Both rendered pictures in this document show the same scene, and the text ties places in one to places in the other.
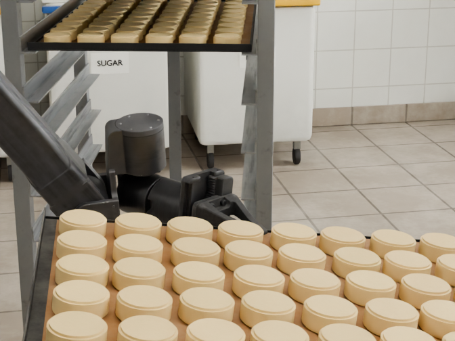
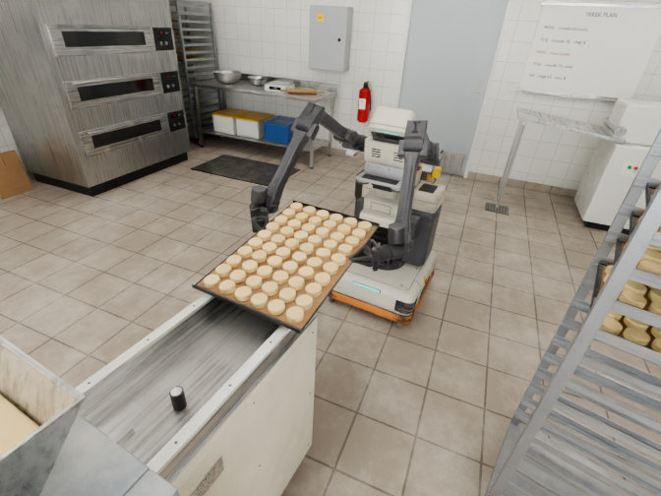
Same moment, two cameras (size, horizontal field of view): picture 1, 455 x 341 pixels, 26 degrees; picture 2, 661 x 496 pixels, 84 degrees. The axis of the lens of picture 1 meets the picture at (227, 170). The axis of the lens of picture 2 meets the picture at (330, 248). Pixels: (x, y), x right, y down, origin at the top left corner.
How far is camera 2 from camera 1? 1.85 m
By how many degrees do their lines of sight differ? 106
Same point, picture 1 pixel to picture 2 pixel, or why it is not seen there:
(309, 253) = (321, 252)
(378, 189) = not seen: outside the picture
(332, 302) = (292, 242)
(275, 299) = (300, 235)
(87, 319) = (310, 210)
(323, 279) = (305, 247)
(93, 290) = (322, 214)
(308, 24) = not seen: outside the picture
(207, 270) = (321, 231)
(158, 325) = (301, 217)
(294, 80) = not seen: outside the picture
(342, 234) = (330, 266)
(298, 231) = (337, 258)
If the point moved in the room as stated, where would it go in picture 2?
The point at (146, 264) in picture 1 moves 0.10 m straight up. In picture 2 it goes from (330, 223) to (331, 200)
